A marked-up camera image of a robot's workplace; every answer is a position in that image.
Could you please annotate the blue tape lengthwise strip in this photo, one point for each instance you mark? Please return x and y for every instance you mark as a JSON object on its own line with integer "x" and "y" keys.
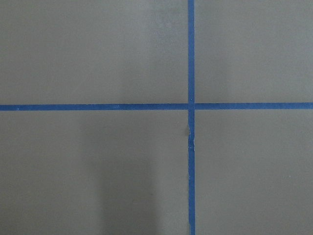
{"x": 191, "y": 118}

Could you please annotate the blue tape crosswise strip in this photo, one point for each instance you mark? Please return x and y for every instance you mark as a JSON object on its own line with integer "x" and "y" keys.
{"x": 159, "y": 106}

